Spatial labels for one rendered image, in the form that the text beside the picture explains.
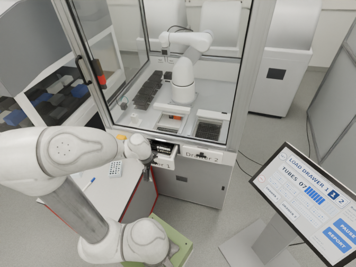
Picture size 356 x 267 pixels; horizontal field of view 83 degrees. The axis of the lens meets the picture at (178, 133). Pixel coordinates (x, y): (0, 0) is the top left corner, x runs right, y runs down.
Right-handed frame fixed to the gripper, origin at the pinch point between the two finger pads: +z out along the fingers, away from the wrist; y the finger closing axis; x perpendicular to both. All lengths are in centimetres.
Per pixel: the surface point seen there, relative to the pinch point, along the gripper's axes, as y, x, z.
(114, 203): -25.3, 21.0, 8.7
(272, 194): -2, -72, -11
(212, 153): 22.3, -35.6, 3.2
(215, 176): 18, -40, 33
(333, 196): -2, -93, -26
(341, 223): -12, -97, -23
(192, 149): 22.4, -21.6, 2.8
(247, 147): 98, -72, 113
